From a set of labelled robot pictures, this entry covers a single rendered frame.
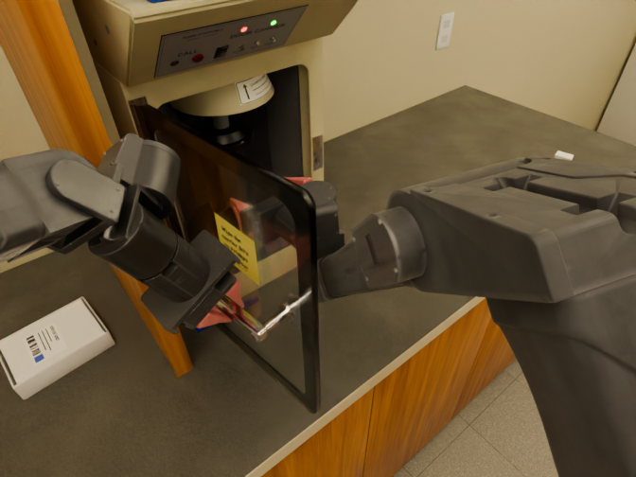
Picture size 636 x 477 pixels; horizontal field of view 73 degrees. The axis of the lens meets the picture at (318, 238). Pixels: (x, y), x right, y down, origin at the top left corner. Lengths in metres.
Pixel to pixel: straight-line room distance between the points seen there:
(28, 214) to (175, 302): 0.18
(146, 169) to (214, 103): 0.29
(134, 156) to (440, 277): 0.32
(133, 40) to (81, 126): 0.10
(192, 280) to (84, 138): 0.19
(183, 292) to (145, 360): 0.42
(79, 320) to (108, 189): 0.56
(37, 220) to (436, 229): 0.26
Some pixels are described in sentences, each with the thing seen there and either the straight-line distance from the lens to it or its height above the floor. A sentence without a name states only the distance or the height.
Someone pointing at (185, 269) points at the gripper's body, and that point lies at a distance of 0.43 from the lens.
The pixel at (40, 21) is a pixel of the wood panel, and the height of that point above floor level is 1.51.
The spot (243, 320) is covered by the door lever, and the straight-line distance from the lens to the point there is 0.52.
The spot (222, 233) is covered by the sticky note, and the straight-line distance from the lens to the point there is 0.55.
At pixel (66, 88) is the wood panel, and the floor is 1.45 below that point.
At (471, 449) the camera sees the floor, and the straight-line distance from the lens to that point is 1.82.
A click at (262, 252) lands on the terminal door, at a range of 0.49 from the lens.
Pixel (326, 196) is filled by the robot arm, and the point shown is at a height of 1.26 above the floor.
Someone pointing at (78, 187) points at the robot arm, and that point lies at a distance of 0.37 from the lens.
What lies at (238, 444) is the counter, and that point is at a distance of 0.74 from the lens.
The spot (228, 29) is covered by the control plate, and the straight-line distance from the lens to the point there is 0.56.
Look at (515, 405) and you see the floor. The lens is 1.96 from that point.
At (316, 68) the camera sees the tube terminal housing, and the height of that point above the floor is 1.36.
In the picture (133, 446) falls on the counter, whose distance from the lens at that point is 0.78.
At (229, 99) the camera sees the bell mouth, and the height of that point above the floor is 1.34.
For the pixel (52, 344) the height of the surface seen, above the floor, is 0.98.
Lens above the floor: 1.61
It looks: 41 degrees down
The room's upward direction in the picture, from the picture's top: 1 degrees counter-clockwise
